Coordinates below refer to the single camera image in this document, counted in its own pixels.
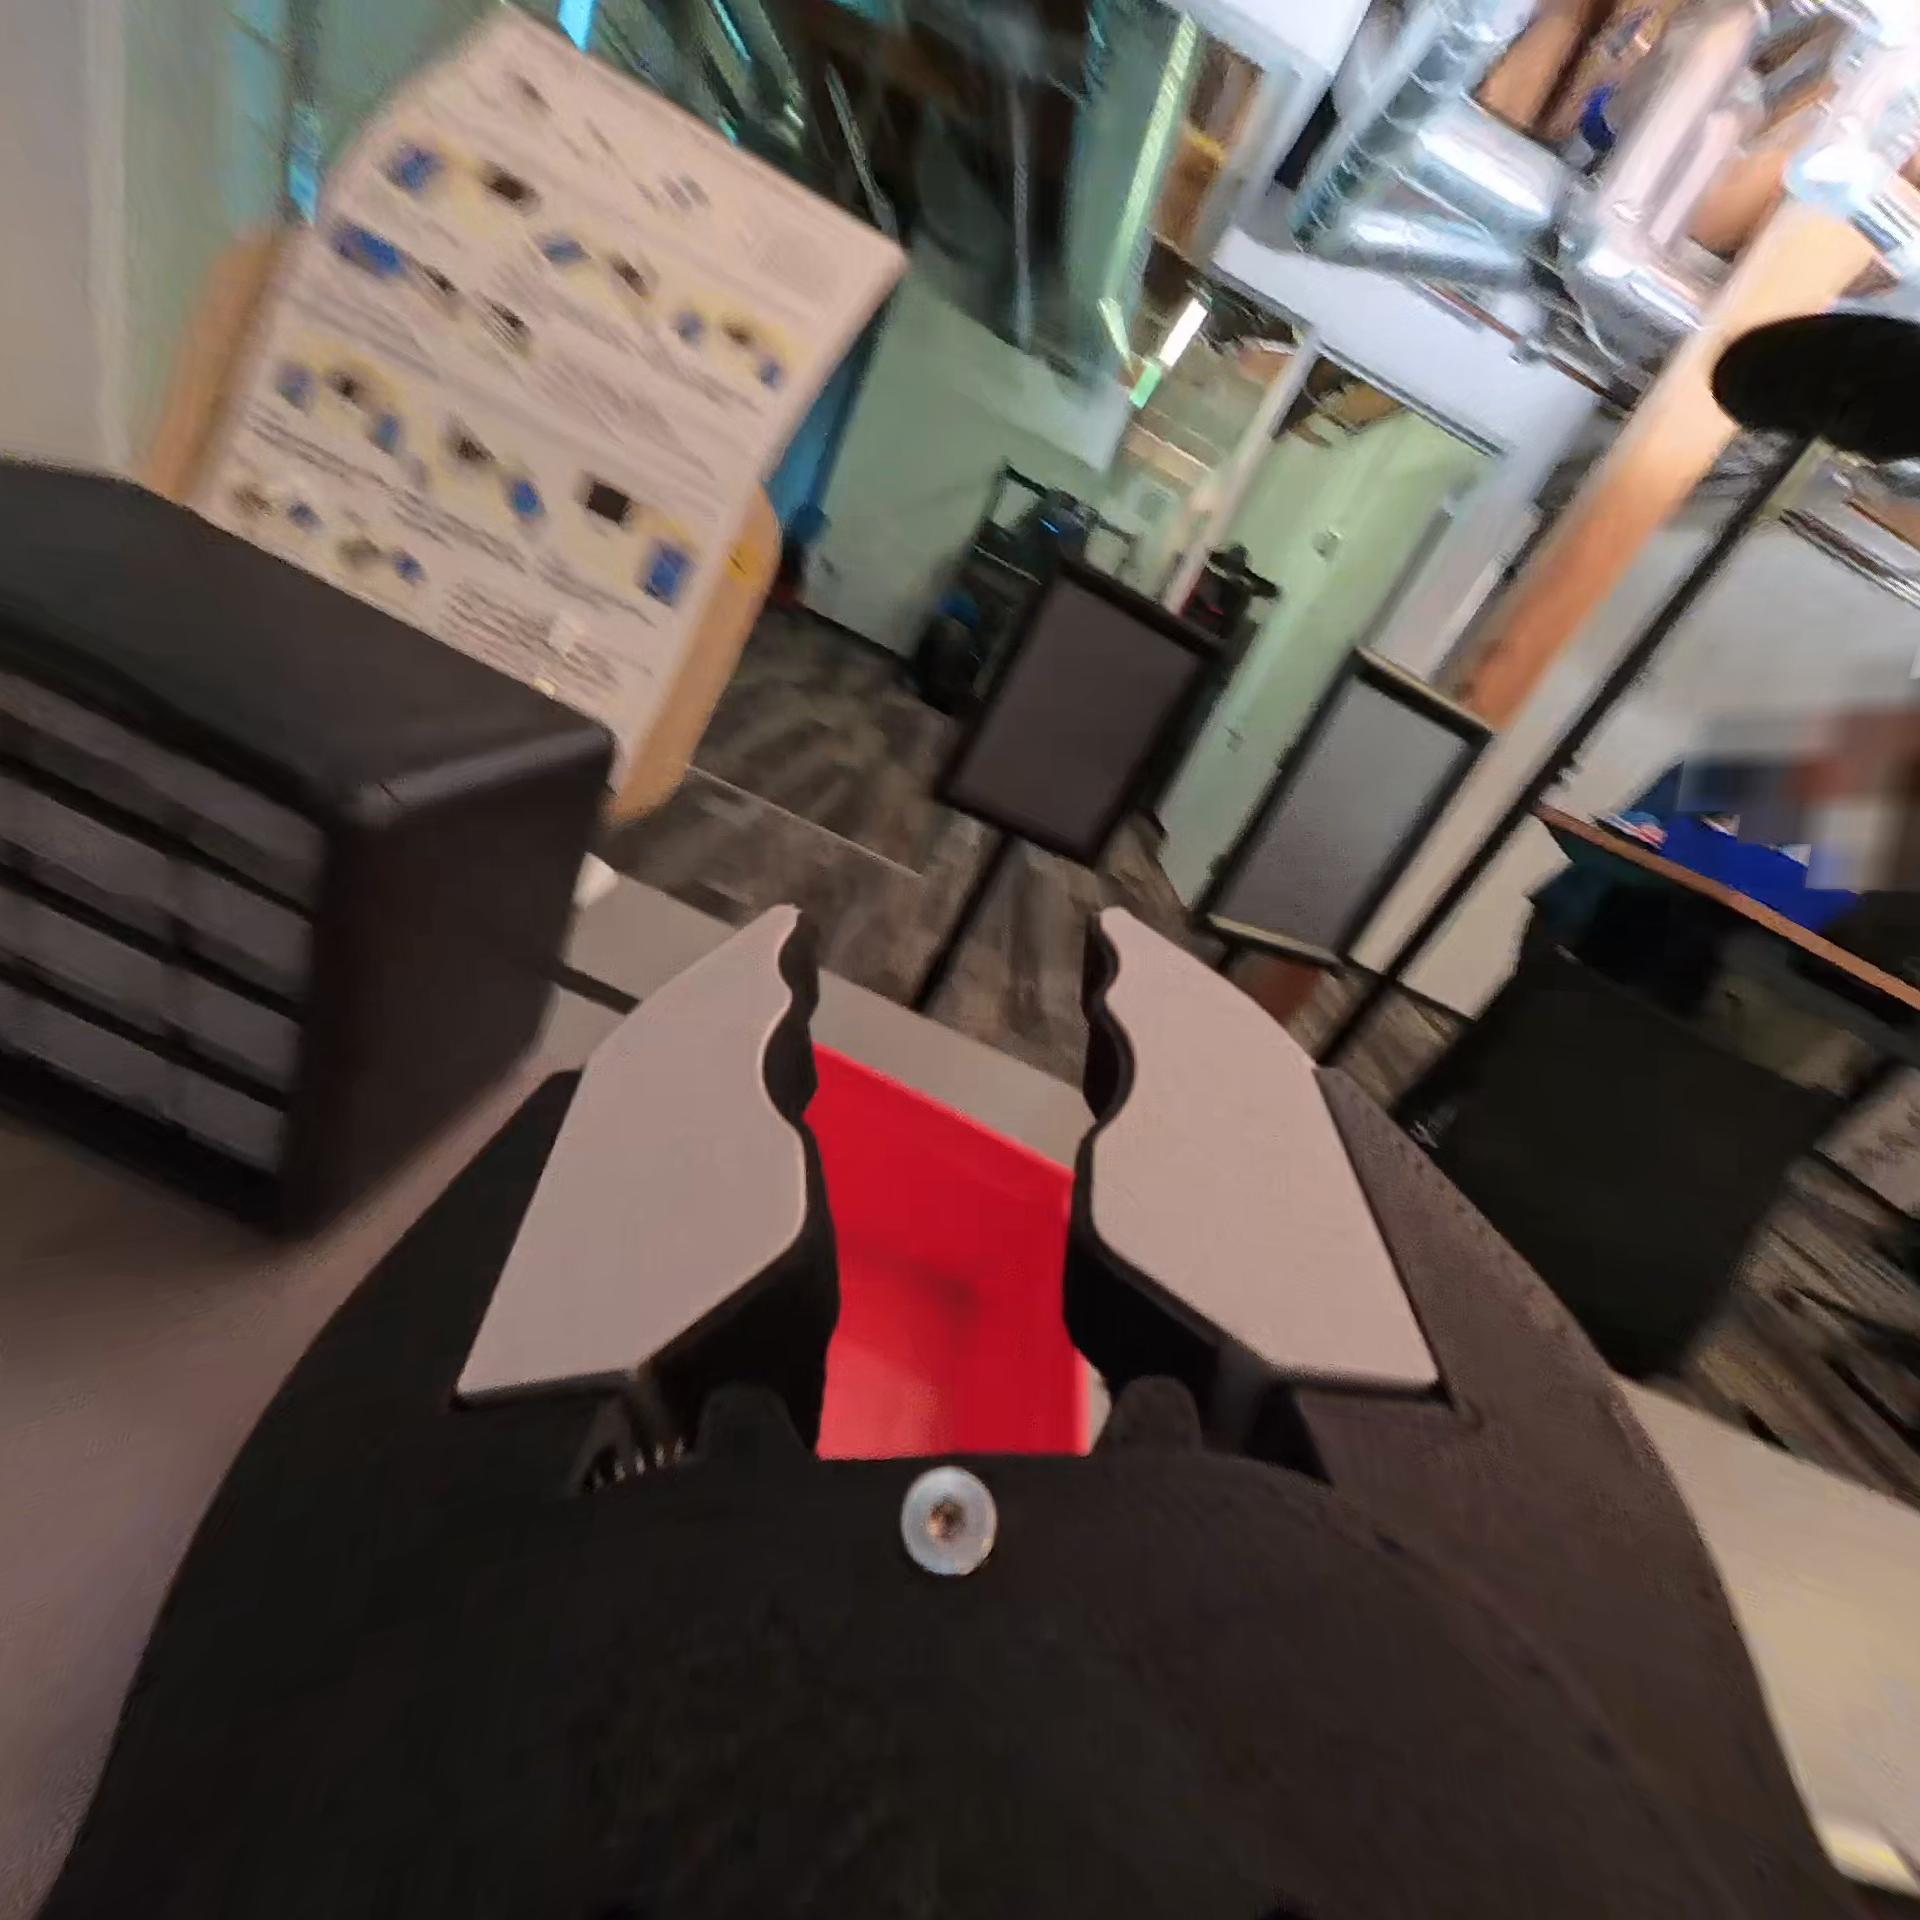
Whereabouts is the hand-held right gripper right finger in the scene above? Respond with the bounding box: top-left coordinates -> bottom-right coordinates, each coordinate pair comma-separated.
1064,909 -> 1444,1406

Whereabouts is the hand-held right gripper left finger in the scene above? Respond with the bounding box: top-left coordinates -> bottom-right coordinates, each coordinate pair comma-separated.
457,909 -> 836,1406

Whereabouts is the red plastic bin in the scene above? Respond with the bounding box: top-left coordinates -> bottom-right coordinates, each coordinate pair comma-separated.
796,1044 -> 1103,1462

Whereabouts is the black drawer cabinet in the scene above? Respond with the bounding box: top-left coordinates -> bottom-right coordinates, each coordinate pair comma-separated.
0,457 -> 618,1237

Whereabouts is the dark panel on stand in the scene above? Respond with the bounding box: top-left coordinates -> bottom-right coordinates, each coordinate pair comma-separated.
1192,652 -> 1497,1038
912,547 -> 1231,1014

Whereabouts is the wooden office desk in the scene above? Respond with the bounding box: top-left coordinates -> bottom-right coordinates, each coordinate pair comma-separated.
1531,805 -> 1920,1022

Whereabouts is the blue box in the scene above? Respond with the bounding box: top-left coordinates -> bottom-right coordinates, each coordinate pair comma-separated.
1635,767 -> 1879,895

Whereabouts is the dark storage shelf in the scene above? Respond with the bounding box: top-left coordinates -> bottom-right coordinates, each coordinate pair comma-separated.
959,457 -> 1277,645

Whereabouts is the printed instruction sheet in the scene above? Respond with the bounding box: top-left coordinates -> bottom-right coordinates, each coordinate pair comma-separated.
185,16 -> 912,787

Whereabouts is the black round ribbed disc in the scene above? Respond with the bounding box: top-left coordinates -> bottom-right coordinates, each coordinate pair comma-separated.
1711,310 -> 1920,466

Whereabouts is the wooden post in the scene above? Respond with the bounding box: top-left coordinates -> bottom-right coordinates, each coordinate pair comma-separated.
1455,195 -> 1879,738

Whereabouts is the glass partition wall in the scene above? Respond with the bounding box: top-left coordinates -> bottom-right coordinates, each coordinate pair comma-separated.
543,0 -> 1562,901

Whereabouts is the round metal duct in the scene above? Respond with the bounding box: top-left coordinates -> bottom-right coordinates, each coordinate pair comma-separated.
1290,76 -> 1682,332

